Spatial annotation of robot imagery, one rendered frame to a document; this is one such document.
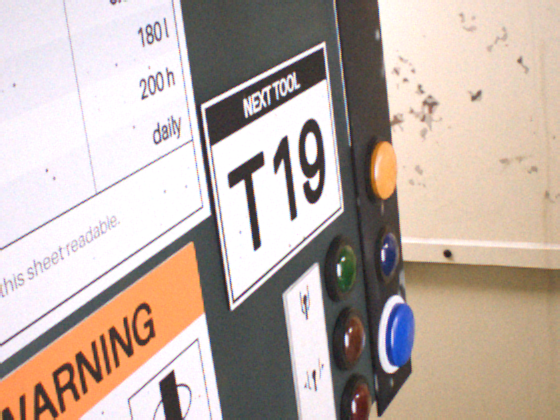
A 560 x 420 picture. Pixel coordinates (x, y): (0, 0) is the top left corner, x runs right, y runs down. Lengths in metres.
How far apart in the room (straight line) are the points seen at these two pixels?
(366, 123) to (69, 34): 0.20
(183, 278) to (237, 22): 0.09
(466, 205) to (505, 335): 0.17
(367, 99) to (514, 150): 0.76
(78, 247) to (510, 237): 0.99
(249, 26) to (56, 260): 0.13
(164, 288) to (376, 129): 0.18
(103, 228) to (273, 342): 0.12
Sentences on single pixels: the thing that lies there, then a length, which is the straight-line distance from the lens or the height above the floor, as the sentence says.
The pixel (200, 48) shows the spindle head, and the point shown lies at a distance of 0.33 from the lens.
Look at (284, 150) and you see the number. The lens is 0.38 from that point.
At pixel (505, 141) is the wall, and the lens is 1.20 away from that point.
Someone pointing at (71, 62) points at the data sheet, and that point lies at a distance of 0.27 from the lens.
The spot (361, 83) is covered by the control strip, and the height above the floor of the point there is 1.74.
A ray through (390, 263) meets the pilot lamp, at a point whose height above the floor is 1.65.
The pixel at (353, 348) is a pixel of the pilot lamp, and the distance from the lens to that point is 0.44.
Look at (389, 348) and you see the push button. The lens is 0.48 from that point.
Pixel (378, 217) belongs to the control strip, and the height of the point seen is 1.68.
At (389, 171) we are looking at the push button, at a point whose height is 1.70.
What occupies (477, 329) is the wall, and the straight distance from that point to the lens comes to 1.30.
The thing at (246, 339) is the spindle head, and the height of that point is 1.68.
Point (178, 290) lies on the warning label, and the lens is 0.32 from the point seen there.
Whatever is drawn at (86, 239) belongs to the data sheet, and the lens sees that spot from 0.28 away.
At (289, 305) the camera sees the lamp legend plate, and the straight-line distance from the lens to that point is 0.39.
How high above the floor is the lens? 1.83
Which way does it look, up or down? 17 degrees down
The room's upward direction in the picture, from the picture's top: 7 degrees counter-clockwise
